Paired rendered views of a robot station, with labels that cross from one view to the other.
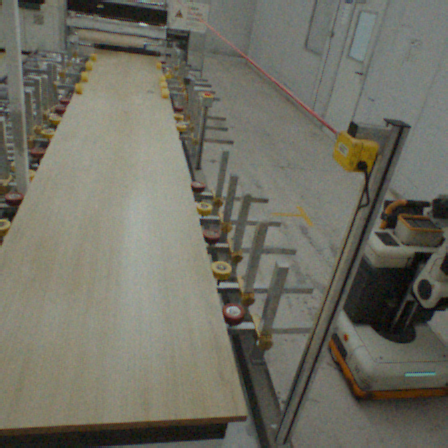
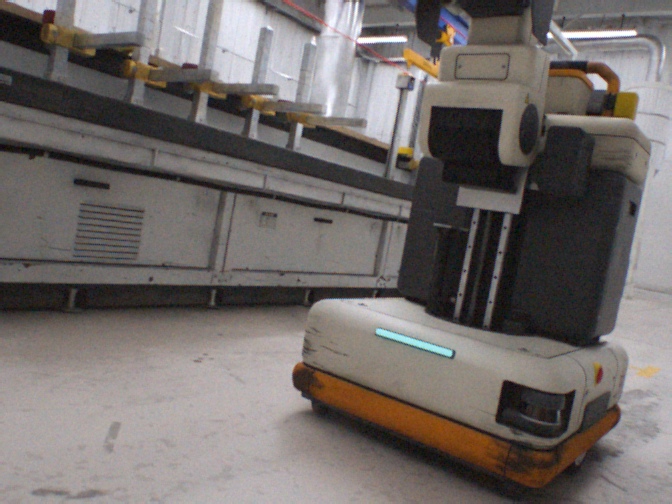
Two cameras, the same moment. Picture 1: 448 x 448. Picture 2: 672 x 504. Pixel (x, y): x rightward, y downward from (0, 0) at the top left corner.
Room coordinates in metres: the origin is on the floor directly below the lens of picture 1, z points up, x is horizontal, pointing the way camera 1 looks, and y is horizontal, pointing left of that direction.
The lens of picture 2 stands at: (0.75, -2.03, 0.48)
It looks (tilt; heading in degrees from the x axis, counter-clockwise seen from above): 4 degrees down; 51
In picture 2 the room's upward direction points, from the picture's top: 10 degrees clockwise
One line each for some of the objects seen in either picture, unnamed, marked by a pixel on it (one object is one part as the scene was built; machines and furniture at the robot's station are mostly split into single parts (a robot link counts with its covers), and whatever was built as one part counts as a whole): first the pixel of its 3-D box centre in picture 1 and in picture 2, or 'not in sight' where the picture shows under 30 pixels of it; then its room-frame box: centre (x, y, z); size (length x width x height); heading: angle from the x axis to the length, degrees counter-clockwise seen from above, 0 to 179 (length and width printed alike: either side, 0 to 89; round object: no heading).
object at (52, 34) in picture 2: (260, 331); (68, 40); (1.16, -0.21, 0.82); 0.14 x 0.06 x 0.05; 15
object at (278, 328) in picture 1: (282, 328); (91, 42); (1.19, -0.28, 0.82); 0.43 x 0.03 x 0.04; 105
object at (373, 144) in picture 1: (310, 317); not in sight; (0.82, -0.26, 1.20); 0.15 x 0.12 x 1.00; 15
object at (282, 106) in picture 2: (240, 221); (278, 107); (1.92, -0.09, 0.83); 0.43 x 0.03 x 0.04; 105
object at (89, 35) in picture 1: (128, 40); not in sight; (5.68, 1.58, 1.05); 1.43 x 0.12 x 0.12; 105
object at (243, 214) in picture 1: (237, 240); (205, 64); (1.62, -0.08, 0.90); 0.04 x 0.04 x 0.48; 15
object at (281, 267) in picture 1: (267, 318); (65, 6); (1.13, -0.21, 0.91); 0.04 x 0.04 x 0.48; 15
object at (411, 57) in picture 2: not in sight; (437, 72); (6.82, 4.03, 2.65); 1.71 x 0.09 x 0.32; 15
